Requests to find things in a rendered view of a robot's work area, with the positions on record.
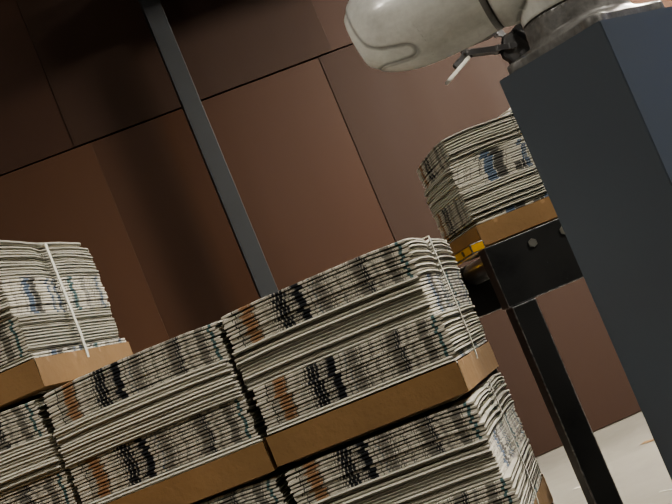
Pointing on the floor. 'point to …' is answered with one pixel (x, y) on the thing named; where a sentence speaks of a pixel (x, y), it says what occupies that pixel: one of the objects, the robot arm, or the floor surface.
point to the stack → (288, 400)
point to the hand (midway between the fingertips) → (475, 100)
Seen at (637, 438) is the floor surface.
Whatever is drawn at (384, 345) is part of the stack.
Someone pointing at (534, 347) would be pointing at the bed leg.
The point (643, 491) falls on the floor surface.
